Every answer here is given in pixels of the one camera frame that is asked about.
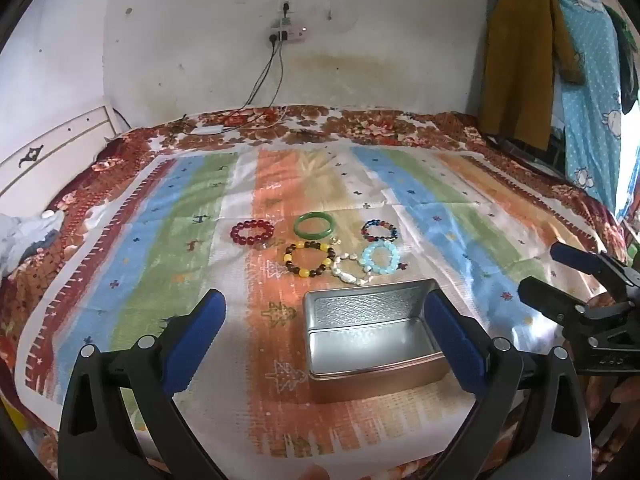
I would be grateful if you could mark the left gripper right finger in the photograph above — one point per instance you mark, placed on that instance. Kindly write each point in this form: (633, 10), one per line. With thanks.
(552, 440)

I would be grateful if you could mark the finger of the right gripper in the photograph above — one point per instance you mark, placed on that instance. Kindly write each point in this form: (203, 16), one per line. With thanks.
(585, 262)
(556, 305)

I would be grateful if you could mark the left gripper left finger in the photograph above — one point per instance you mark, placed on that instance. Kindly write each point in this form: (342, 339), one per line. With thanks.
(96, 439)

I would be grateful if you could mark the silver metal tin box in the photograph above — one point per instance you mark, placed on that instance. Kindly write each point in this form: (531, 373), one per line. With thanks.
(370, 341)

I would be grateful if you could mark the green jade bangle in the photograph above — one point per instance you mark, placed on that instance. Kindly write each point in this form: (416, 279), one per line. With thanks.
(314, 225)

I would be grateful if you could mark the person's right hand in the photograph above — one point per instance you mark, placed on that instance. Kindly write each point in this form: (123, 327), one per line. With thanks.
(602, 388)

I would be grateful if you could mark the person's left hand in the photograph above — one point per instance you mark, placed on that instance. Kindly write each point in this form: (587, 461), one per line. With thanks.
(314, 472)

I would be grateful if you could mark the floral red bed sheet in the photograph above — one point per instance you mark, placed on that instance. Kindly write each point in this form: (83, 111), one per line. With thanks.
(289, 127)

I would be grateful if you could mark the blue patterned curtain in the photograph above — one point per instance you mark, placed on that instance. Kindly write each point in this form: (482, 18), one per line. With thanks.
(592, 111)

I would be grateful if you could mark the grey crumpled cloth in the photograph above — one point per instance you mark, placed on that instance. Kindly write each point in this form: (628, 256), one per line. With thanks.
(21, 237)

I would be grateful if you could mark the brown hanging garment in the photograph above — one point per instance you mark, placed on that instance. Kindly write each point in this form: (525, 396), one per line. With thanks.
(527, 46)

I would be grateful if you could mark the striped colourful mat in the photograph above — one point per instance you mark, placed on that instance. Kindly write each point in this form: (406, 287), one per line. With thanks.
(187, 223)

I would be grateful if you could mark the white headboard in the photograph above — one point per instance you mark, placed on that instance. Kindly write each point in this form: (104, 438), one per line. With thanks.
(33, 175)

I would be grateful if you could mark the white phone on bed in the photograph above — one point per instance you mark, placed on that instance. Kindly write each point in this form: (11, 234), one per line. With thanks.
(207, 130)

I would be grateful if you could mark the white power strip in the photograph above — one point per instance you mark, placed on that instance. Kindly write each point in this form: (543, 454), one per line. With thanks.
(287, 34)

